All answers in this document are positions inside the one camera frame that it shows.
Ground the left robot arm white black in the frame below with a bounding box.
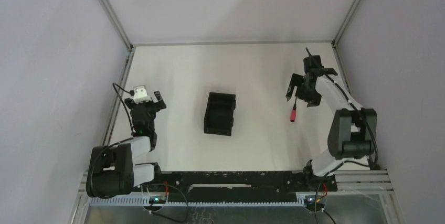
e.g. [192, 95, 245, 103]
[86, 87, 166, 199]

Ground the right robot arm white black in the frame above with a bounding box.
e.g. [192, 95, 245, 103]
[286, 72, 377, 190]

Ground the black plastic bin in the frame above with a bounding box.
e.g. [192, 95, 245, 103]
[204, 92, 236, 136]

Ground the left controller board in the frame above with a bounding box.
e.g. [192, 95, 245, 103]
[149, 196, 167, 205]

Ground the controller board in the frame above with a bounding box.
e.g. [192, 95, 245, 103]
[149, 196, 167, 205]
[304, 197, 322, 206]

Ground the right controller board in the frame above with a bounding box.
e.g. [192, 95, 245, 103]
[304, 197, 322, 206]

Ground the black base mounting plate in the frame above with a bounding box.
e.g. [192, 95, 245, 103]
[152, 170, 338, 202]

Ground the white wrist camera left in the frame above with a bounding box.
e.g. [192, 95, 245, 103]
[133, 85, 152, 104]

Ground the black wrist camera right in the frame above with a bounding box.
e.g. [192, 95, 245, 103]
[303, 55, 324, 73]

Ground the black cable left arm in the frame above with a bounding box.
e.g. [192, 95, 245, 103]
[112, 82, 135, 136]

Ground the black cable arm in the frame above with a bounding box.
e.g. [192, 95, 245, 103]
[323, 73, 379, 167]
[112, 82, 135, 136]

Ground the aluminium back frame rail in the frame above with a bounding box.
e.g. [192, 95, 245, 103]
[132, 40, 333, 48]

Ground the aluminium frame rail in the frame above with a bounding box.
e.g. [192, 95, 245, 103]
[132, 40, 333, 48]
[98, 0, 135, 145]
[332, 0, 362, 48]

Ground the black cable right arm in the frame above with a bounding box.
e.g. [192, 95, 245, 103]
[323, 73, 379, 167]

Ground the white slotted cable duct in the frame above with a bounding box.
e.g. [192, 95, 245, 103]
[90, 195, 305, 207]

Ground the aluminium left frame rail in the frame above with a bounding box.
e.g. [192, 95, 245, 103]
[98, 0, 135, 145]

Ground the aluminium right frame rail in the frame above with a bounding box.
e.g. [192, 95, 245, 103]
[332, 0, 362, 48]

